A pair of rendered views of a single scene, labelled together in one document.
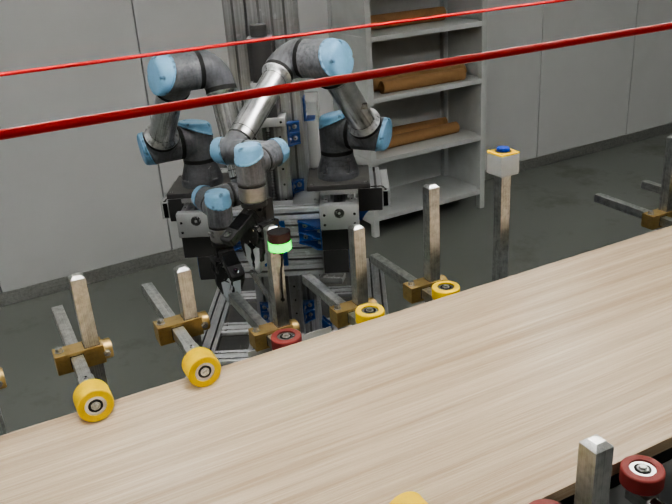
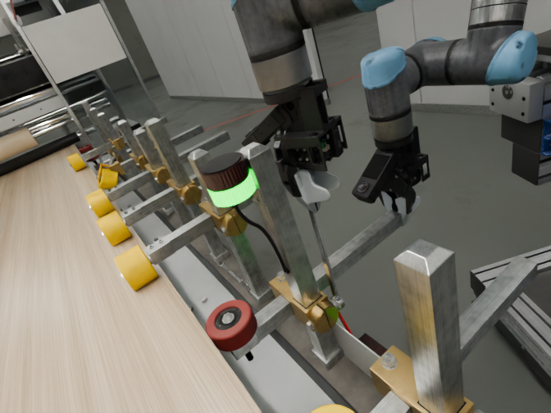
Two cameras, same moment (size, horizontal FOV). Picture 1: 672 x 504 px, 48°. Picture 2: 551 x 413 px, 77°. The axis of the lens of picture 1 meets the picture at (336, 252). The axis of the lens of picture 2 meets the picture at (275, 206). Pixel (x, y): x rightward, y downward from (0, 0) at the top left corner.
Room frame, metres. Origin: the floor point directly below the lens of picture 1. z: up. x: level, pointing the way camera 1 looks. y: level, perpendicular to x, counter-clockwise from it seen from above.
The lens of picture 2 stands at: (1.85, -0.28, 1.31)
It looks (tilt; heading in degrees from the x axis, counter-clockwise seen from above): 30 degrees down; 91
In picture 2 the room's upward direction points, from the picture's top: 20 degrees counter-clockwise
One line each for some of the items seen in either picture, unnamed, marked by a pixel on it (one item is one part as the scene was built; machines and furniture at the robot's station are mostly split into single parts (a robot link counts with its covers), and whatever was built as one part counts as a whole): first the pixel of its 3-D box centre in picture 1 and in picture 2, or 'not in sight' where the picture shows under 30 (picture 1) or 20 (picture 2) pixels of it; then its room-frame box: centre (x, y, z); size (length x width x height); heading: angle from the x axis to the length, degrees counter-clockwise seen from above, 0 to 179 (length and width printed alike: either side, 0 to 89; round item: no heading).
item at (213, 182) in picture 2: (278, 235); (224, 170); (1.80, 0.14, 1.15); 0.06 x 0.06 x 0.02
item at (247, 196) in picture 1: (252, 193); (284, 70); (1.92, 0.21, 1.23); 0.08 x 0.08 x 0.05
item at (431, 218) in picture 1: (431, 260); not in sight; (2.06, -0.29, 0.93); 0.03 x 0.03 x 0.48; 26
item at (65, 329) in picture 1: (73, 349); (193, 181); (1.64, 0.67, 0.95); 0.50 x 0.04 x 0.04; 26
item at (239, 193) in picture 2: (279, 244); (231, 187); (1.80, 0.14, 1.12); 0.06 x 0.06 x 0.02
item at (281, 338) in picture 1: (287, 352); (239, 338); (1.71, 0.14, 0.85); 0.08 x 0.08 x 0.11
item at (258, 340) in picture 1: (275, 333); (302, 301); (1.83, 0.18, 0.84); 0.13 x 0.06 x 0.05; 116
